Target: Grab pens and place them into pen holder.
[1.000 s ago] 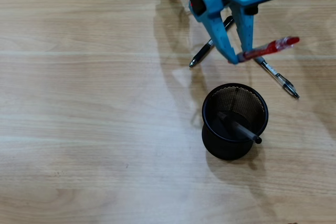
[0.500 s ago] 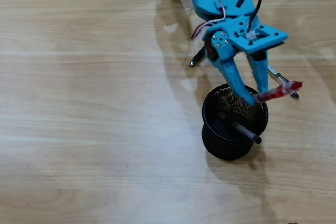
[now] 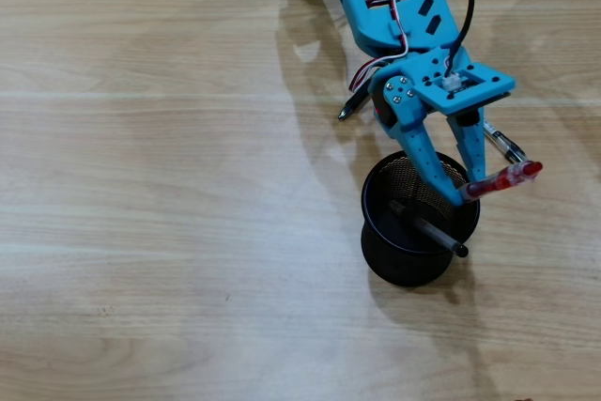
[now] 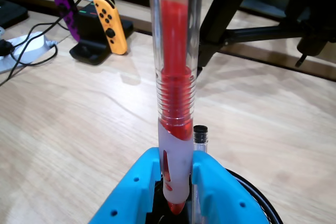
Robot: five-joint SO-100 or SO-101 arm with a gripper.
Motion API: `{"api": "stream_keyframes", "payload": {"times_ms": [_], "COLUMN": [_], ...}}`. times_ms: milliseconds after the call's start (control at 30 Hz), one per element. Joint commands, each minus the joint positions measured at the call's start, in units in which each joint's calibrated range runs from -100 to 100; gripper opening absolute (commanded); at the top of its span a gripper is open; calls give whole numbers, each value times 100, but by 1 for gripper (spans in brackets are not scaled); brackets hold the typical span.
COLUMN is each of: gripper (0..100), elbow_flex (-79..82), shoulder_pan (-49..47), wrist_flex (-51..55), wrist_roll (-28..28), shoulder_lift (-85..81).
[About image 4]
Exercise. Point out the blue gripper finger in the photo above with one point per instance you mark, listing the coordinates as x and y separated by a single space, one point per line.
131 195
223 197

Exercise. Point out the clear stick pen black grip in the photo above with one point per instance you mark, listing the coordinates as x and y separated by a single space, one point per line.
200 140

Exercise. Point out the red retractable pen white grip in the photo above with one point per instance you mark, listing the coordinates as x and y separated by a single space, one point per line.
176 95

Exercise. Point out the black mesh pen holder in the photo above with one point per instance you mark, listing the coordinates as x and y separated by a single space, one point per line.
157 197

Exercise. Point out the black controller charging dock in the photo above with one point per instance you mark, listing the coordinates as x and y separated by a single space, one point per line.
86 53

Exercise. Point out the orange game controller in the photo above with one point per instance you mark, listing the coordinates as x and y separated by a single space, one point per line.
110 24

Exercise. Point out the white power strip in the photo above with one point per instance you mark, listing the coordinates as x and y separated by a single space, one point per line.
29 45

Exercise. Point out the black tripod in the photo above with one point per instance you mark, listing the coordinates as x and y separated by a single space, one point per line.
225 6

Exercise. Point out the purple game controller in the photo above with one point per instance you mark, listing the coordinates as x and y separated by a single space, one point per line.
67 14

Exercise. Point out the black power plug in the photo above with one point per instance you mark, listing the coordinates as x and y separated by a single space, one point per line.
5 48

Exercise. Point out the black flat case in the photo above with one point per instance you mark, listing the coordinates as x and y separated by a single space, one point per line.
13 14

